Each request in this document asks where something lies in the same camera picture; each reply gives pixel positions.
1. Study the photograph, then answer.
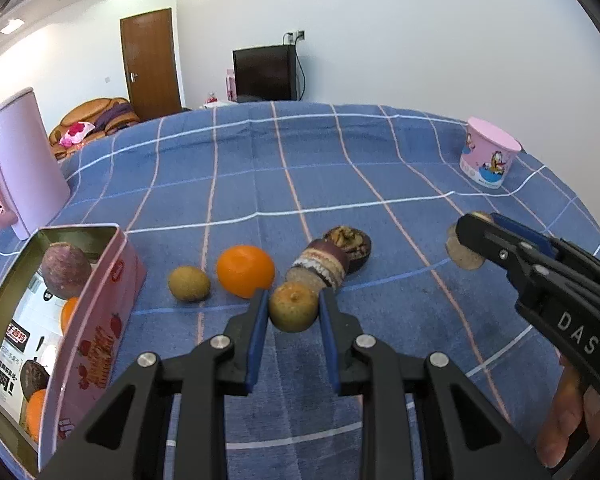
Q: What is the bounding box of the purple passion fruit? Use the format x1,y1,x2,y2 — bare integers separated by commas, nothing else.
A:
41,242,92,300

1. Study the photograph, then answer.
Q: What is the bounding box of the striped cylindrical toy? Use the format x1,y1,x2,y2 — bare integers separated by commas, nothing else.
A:
286,239,351,292

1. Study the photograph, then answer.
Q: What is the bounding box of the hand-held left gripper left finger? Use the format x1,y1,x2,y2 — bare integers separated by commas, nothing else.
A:
40,289,271,480

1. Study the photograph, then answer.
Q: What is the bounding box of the pink cartoon cup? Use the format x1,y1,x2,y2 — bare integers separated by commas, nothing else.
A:
459,116,522,190

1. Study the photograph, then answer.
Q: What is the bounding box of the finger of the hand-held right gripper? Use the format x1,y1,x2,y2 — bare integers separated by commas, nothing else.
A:
491,212,600,306
455,214,556,302

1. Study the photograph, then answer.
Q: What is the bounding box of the brown green kiwi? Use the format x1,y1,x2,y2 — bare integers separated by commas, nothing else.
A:
168,266,212,303

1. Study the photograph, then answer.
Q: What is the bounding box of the pink tin box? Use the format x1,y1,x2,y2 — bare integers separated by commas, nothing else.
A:
0,223,148,476

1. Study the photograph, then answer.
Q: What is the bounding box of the pink floral cushion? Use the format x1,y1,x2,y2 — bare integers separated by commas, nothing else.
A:
62,121,95,147

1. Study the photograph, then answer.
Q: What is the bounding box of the pink electric kettle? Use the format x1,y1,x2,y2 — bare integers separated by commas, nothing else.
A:
0,86,72,241

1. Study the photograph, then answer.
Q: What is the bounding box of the black television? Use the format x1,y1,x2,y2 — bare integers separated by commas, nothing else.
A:
232,45,301,103

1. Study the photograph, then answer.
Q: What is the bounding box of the yellow green round fruit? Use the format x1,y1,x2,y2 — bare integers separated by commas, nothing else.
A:
269,281,321,333

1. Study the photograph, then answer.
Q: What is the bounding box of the person's right hand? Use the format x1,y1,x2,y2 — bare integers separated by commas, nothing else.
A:
535,355,600,468

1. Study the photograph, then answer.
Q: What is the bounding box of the brown wooden door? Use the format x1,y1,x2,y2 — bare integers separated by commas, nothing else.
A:
119,7,185,122

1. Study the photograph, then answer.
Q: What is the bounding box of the dark purple round fruit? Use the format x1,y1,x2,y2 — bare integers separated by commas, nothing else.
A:
20,359,51,401

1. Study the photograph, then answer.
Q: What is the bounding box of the dark cut fruit half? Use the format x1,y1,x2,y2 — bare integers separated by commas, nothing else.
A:
322,226,373,277

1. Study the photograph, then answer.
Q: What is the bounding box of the white television stand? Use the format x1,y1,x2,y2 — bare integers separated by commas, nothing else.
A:
200,92,241,110

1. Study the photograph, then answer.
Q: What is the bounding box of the purple cloth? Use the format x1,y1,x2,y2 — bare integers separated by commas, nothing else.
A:
94,102,136,136

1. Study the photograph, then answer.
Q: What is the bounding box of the tan brown round fruit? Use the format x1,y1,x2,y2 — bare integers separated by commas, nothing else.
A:
446,211,495,272

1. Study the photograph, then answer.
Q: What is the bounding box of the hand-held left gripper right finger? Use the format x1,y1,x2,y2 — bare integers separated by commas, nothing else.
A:
319,289,553,480

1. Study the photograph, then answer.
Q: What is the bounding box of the brown leather sofa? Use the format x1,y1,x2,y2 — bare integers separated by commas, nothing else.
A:
49,97,141,161

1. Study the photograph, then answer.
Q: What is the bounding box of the black power cable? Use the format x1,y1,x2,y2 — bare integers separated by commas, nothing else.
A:
282,32,307,102

